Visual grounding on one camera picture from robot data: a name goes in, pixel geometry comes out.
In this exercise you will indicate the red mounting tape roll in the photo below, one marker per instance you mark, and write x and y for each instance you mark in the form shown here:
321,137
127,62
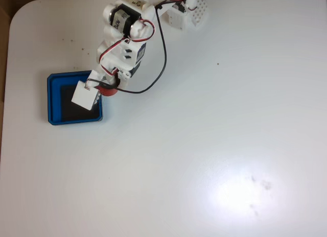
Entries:
108,92

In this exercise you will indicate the blue square box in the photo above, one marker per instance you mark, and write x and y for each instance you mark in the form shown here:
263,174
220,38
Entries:
54,114

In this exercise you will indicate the black square liner pad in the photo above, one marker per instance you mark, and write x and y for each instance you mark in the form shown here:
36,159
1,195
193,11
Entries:
76,115

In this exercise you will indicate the white square camera box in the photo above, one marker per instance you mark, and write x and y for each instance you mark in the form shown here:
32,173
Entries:
83,96

